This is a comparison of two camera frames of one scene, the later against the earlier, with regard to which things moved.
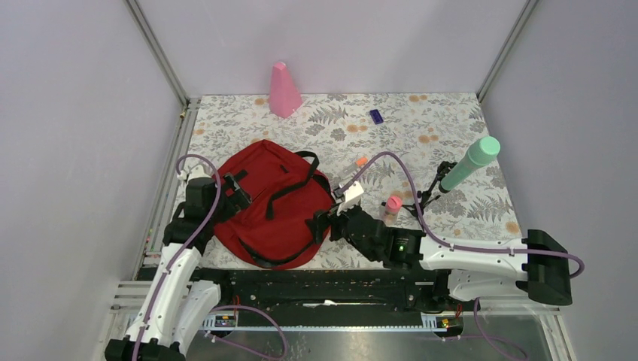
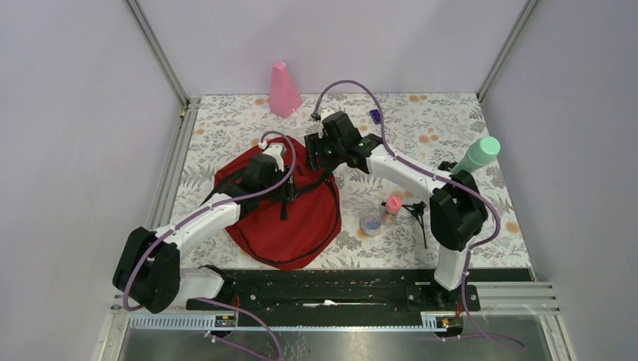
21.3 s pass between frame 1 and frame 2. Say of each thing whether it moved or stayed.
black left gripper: moved
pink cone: stayed
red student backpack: stayed
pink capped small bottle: stayed
